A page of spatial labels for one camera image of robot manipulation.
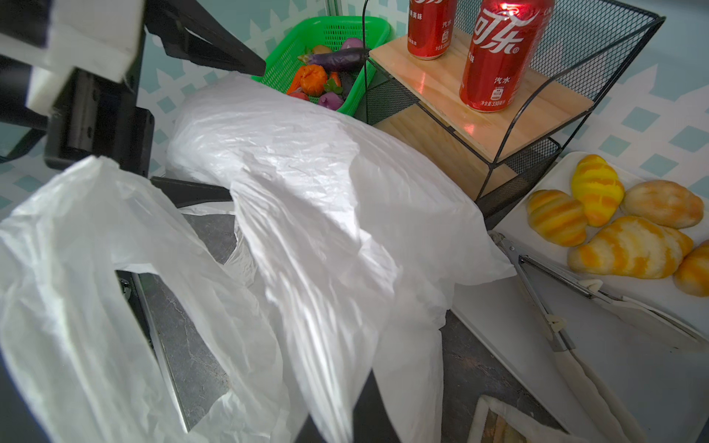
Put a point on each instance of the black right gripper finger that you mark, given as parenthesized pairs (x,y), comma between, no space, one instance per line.
(371,421)

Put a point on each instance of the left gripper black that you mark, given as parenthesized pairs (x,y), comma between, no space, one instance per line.
(70,72)

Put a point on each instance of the canvas tote bag yellow handles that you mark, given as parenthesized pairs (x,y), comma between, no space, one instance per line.
(496,421)

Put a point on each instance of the white plastic grocery bag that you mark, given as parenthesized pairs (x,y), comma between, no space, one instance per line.
(350,245)

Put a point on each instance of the orange carrot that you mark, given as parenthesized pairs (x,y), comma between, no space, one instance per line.
(295,84)

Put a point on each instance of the green plastic basket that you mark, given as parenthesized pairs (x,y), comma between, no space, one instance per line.
(333,44)

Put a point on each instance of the orange pumpkin toy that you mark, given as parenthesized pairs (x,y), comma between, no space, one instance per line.
(313,79)

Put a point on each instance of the purple onion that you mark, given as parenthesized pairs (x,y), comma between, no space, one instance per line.
(331,101)

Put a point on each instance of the purple eggplant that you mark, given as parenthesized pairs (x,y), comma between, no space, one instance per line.
(346,60)

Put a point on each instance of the white plastic tray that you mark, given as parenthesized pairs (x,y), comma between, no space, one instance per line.
(497,314)

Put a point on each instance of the red cola can left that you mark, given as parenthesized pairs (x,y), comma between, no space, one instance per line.
(430,27)

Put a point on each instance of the red cola can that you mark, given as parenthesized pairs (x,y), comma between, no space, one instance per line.
(506,36)
(430,27)

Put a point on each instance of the large striped croissant left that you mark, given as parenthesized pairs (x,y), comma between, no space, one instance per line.
(557,217)

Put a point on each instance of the steel tongs white tips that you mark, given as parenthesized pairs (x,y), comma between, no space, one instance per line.
(639,373)

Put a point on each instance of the long striped croissant centre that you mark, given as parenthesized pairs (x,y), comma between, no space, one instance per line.
(632,247)

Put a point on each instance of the yellow striped bread roll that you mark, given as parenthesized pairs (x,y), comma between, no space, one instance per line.
(597,186)

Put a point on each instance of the red cola can right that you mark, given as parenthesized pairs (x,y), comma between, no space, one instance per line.
(506,36)

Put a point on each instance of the small striped croissant right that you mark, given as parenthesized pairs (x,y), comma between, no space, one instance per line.
(692,276)

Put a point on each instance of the pale round bread roll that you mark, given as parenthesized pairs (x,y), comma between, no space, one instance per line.
(665,203)

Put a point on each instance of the black wire two-tier shelf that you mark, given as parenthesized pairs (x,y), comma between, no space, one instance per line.
(497,157)

